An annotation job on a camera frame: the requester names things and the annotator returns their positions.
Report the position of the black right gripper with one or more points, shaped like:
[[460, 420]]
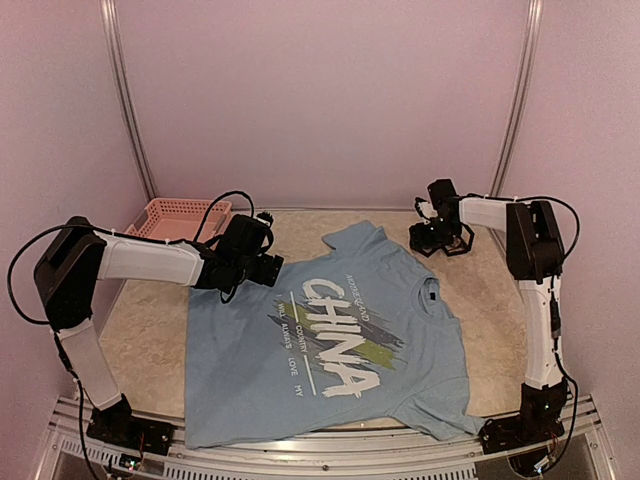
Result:
[[420, 238]]

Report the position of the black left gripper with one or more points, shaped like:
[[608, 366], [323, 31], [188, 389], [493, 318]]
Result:
[[269, 270]]

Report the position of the light blue printed t-shirt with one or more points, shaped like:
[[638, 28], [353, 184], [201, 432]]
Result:
[[358, 334]]

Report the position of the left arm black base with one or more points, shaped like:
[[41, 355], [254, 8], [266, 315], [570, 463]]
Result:
[[121, 428]]

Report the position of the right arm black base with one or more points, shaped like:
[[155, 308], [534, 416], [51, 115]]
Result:
[[525, 430]]

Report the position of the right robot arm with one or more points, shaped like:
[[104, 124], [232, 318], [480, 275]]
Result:
[[535, 257]]

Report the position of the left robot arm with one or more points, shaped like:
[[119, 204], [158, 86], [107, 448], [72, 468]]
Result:
[[81, 255]]

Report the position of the black display box silver brooch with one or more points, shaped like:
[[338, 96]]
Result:
[[459, 243]]

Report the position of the pink plastic basket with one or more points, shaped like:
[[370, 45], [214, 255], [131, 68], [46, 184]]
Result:
[[172, 219]]

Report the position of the front aluminium rail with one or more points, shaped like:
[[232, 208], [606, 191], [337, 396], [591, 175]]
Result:
[[374, 450]]

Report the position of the right aluminium frame post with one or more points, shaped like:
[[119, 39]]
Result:
[[518, 103]]

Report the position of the aluminium frame post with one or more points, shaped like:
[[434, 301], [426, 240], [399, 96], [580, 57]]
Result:
[[518, 103], [110, 22]]

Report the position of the left aluminium frame post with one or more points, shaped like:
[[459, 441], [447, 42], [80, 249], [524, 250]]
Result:
[[110, 22]]

